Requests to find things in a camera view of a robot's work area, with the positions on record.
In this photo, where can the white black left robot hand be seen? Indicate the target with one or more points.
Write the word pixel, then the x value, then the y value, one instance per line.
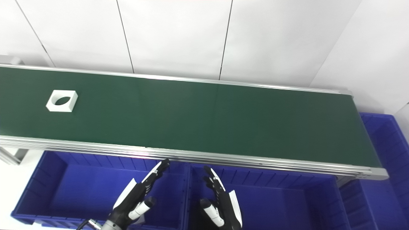
pixel 131 201

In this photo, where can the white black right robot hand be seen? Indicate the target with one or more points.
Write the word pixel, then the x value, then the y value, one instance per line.
pixel 228 207

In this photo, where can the white square part with hole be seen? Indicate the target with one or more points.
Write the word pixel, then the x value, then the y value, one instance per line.
pixel 60 109

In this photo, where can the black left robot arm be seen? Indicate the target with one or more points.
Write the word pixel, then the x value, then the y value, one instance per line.
pixel 110 226

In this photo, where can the blue plastic bin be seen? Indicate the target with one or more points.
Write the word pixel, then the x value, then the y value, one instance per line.
pixel 287 207
pixel 80 191
pixel 383 137

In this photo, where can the green conveyor belt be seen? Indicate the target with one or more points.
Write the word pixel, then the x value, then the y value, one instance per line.
pixel 80 145
pixel 191 115

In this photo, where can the aluminium conveyor support leg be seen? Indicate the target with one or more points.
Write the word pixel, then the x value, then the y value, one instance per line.
pixel 343 180
pixel 17 155

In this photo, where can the grey conveyor end housing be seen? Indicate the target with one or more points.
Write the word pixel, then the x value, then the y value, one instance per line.
pixel 11 59

